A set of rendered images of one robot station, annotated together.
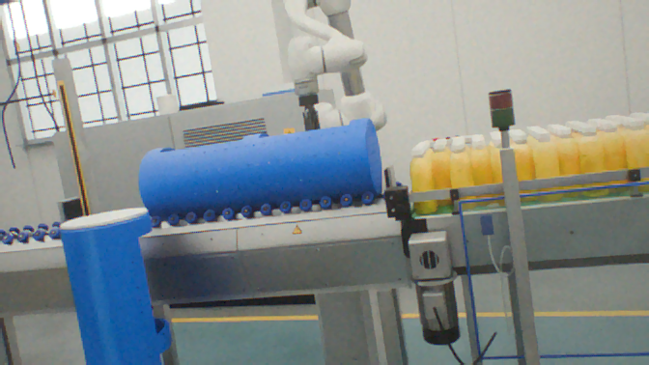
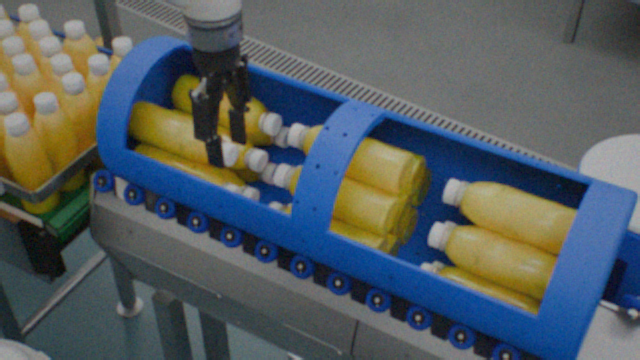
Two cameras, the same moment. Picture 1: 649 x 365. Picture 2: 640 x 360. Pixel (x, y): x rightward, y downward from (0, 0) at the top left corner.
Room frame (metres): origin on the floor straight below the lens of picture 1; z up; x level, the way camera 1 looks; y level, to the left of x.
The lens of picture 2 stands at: (3.15, 0.44, 2.02)
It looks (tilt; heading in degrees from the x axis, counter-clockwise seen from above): 43 degrees down; 194
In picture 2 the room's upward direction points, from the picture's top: straight up
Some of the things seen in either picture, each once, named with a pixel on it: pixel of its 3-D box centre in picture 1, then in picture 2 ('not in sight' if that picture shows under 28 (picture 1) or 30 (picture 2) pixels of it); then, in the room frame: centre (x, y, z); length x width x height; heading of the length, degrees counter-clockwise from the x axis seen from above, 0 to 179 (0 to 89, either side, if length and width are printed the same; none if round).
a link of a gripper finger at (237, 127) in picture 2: not in sight; (237, 127); (2.13, 0.02, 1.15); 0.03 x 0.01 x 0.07; 75
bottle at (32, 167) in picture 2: not in sight; (30, 165); (2.16, -0.40, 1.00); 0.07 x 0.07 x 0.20
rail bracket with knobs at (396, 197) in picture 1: (398, 203); not in sight; (1.83, -0.23, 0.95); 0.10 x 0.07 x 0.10; 165
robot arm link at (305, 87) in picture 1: (306, 87); (213, 23); (2.16, 0.01, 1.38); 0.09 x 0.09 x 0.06
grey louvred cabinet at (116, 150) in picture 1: (204, 206); not in sight; (4.36, 0.93, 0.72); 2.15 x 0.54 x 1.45; 69
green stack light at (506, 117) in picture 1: (502, 117); not in sight; (1.59, -0.51, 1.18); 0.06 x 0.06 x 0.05
